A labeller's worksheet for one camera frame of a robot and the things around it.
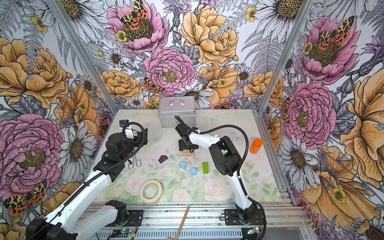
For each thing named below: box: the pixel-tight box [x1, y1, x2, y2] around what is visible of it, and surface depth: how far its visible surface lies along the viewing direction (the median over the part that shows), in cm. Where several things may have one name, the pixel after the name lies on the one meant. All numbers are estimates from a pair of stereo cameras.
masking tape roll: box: [139, 179, 163, 204], surface depth 81 cm
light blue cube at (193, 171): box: [190, 167, 197, 176], surface depth 90 cm
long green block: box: [202, 162, 209, 174], surface depth 91 cm
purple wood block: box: [158, 155, 169, 164], surface depth 96 cm
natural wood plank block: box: [182, 152, 196, 157], surface depth 98 cm
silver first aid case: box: [158, 96, 196, 128], surface depth 107 cm
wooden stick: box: [174, 205, 190, 240], surface depth 75 cm
